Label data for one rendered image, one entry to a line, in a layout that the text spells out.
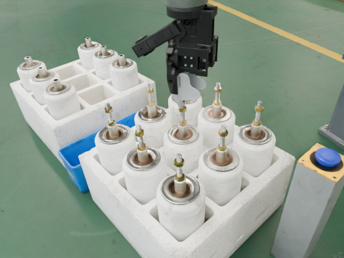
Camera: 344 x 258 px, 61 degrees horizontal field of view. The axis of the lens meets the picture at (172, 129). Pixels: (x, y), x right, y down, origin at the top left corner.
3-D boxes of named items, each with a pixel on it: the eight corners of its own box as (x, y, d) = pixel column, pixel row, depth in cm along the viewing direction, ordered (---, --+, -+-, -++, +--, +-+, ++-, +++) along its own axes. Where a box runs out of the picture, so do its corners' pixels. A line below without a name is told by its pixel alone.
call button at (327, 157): (320, 152, 54) (322, 143, 53) (342, 163, 52) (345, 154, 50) (308, 162, 52) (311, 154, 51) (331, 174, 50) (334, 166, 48)
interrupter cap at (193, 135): (166, 127, 73) (166, 124, 72) (196, 124, 73) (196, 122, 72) (168, 147, 67) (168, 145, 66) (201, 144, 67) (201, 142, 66)
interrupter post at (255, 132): (254, 140, 67) (256, 128, 65) (247, 134, 69) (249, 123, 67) (262, 136, 68) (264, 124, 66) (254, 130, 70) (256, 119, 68)
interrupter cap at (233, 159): (205, 173, 60) (205, 171, 59) (201, 148, 66) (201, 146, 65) (242, 172, 59) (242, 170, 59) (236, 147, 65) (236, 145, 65)
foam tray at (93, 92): (107, 87, 140) (100, 51, 129) (159, 121, 116) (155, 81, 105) (26, 122, 121) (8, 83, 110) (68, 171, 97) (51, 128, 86)
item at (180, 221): (153, 241, 68) (145, 189, 57) (183, 216, 73) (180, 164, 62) (183, 270, 62) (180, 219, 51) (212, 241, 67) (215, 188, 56)
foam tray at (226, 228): (187, 140, 107) (186, 98, 96) (283, 203, 83) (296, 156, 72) (92, 199, 87) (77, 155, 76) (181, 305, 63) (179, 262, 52)
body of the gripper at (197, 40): (206, 81, 54) (208, 14, 47) (164, 74, 57) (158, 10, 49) (217, 63, 60) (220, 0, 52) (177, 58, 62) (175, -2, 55)
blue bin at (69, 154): (142, 136, 109) (137, 110, 102) (160, 151, 102) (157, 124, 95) (66, 177, 95) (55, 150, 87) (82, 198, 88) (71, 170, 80)
